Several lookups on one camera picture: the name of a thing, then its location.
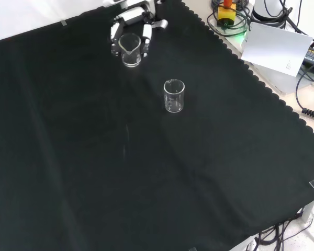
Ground yellow stop button box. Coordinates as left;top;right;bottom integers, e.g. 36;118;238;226
216;0;237;28

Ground pale white board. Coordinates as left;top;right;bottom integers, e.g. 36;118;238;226
240;21;314;77

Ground green cable loop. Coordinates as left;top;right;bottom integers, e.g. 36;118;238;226
206;9;250;37

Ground black scalloped bench cloth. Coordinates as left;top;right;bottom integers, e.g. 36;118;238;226
0;0;314;251

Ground clear graduated glass beaker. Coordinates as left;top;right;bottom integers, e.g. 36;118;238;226
163;79;186;114

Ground white bench frame leg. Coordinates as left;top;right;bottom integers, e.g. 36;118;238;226
300;197;314;223

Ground clear glass beaker with spout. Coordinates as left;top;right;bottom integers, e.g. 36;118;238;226
118;33;142;69

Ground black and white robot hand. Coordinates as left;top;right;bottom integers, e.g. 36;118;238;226
103;0;170;58

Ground black floor cable bundle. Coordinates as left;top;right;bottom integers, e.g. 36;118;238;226
252;208;314;251

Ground black coiled cable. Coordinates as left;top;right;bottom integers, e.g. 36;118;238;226
301;107;314;121

